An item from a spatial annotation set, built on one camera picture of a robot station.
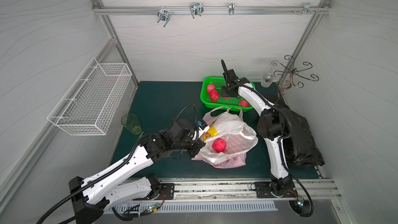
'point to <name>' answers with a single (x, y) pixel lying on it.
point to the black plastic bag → (301, 148)
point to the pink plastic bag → (237, 162)
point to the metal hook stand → (294, 72)
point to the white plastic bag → (229, 136)
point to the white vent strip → (133, 207)
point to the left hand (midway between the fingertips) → (204, 145)
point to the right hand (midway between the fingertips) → (227, 91)
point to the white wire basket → (88, 107)
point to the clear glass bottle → (267, 80)
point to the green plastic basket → (230, 103)
